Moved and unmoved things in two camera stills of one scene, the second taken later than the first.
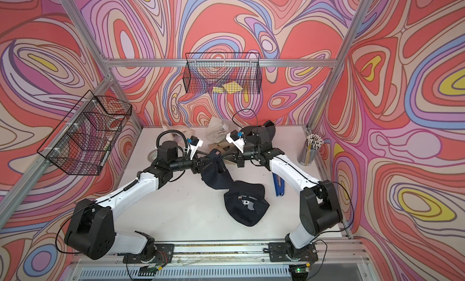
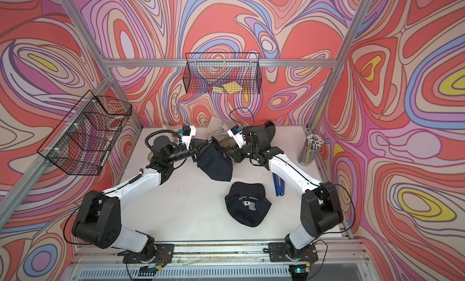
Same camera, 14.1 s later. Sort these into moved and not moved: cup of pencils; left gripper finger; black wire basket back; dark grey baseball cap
Moved: left gripper finger
Not moved: cup of pencils; black wire basket back; dark grey baseball cap
